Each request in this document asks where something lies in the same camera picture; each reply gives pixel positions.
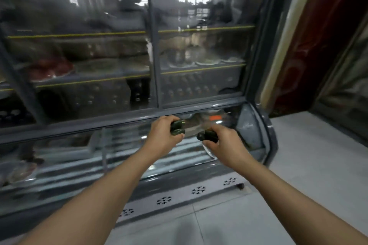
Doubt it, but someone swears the person's right hand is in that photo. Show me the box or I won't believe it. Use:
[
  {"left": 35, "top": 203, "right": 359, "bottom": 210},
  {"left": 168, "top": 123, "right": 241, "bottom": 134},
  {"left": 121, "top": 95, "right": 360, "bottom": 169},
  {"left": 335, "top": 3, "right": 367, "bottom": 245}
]
[{"left": 202, "top": 125, "right": 256, "bottom": 169}]

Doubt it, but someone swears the person's left hand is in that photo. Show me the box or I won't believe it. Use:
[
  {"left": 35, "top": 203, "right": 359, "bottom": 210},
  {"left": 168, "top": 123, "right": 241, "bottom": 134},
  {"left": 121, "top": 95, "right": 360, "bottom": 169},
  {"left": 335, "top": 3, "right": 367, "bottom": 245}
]
[{"left": 143, "top": 115, "right": 185, "bottom": 164}]

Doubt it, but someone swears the dark green cucumber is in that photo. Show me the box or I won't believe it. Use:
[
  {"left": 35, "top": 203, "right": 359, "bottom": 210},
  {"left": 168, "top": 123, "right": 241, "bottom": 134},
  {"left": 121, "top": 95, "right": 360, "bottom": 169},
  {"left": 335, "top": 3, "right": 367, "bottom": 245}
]
[
  {"left": 197, "top": 130, "right": 219, "bottom": 143},
  {"left": 170, "top": 120, "right": 186, "bottom": 136}
]

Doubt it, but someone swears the person's right forearm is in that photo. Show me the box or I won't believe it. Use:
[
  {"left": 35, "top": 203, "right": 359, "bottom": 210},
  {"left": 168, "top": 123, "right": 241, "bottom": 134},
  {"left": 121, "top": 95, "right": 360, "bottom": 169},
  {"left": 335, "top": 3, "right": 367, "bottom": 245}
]
[{"left": 243, "top": 159, "right": 368, "bottom": 245}]

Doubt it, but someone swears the person's left forearm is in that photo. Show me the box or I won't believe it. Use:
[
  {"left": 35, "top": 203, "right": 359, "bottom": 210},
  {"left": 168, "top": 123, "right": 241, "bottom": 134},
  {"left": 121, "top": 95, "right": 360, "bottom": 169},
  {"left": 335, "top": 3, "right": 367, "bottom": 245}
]
[{"left": 17, "top": 150, "right": 157, "bottom": 245}]

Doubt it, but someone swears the clear bowl with orange food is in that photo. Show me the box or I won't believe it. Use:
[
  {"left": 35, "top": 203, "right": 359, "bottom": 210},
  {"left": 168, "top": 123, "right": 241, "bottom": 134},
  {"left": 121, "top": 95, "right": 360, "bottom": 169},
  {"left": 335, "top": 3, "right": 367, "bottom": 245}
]
[{"left": 198, "top": 110, "right": 230, "bottom": 126}]

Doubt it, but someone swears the row of dark bottles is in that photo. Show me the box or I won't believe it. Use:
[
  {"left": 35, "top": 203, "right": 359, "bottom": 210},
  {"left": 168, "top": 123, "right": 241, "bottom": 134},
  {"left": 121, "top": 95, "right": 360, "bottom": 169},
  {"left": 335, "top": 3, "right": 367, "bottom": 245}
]
[{"left": 161, "top": 74, "right": 228, "bottom": 102}]

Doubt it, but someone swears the grey glass display refrigerator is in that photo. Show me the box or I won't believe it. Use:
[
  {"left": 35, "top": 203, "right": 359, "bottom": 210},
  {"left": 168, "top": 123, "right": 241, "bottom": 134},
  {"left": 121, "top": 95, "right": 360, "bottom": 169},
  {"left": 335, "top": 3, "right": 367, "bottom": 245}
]
[{"left": 0, "top": 0, "right": 299, "bottom": 239}]

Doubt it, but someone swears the white plate of food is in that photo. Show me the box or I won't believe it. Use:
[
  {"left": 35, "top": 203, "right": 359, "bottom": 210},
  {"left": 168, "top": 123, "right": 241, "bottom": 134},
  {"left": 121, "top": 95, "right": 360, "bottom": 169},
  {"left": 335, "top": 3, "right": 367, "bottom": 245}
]
[{"left": 167, "top": 50, "right": 245, "bottom": 68}]

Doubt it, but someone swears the plate of red food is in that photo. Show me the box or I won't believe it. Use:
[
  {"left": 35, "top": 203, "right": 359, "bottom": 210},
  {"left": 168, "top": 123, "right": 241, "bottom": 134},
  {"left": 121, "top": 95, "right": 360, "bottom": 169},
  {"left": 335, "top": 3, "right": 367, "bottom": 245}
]
[{"left": 28, "top": 58, "right": 75, "bottom": 82}]

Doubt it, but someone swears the dark red door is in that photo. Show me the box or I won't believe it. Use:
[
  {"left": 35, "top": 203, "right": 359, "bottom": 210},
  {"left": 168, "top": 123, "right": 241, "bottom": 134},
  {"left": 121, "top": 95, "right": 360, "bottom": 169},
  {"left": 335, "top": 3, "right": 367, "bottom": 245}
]
[{"left": 272, "top": 0, "right": 368, "bottom": 116}]

